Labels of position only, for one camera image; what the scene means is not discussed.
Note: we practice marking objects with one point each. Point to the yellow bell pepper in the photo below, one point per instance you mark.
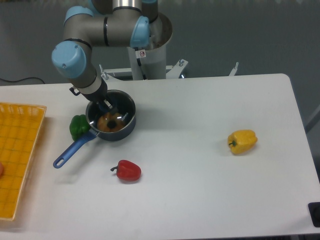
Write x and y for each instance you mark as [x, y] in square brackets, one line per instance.
[242, 141]

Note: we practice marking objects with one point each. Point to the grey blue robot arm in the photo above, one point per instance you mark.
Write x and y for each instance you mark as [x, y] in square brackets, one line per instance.
[111, 23]

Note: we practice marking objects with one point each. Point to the yellow woven basket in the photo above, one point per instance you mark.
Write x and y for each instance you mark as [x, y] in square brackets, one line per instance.
[20, 125]

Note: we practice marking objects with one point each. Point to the white metal base frame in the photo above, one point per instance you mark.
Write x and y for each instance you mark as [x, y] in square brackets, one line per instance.
[176, 71]

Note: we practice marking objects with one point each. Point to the black corner device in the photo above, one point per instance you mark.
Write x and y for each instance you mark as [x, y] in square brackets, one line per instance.
[314, 210]

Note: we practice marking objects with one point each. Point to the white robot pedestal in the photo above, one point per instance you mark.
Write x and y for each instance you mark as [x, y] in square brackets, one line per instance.
[150, 63]

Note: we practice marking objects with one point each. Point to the green bell pepper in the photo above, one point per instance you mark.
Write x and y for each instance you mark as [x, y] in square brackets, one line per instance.
[78, 126]

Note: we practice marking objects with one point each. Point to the dark pot blue handle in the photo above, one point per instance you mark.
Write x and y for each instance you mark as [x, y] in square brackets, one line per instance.
[76, 145]

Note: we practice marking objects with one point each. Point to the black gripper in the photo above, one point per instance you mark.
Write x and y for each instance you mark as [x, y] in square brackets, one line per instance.
[96, 92]

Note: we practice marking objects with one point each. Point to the glass pot lid blue knob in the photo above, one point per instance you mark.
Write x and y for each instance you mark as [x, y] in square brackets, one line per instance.
[125, 104]

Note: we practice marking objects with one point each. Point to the orange glazed donut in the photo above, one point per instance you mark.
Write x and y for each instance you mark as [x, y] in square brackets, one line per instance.
[109, 123]

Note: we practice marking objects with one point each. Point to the red bell pepper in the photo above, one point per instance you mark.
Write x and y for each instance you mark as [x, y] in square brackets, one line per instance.
[127, 171]

